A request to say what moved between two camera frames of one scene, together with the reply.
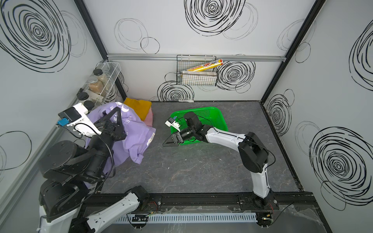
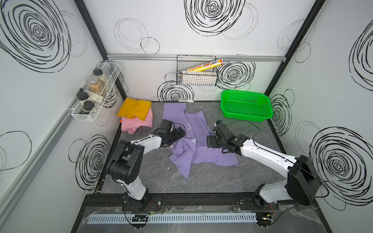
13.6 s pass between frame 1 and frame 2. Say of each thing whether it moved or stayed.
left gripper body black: moved
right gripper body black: moved
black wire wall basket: stayed
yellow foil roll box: stayed
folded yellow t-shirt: stayed
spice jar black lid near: stayed
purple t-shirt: moved
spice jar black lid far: stayed
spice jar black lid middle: stayed
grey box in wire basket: stayed
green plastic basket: moved
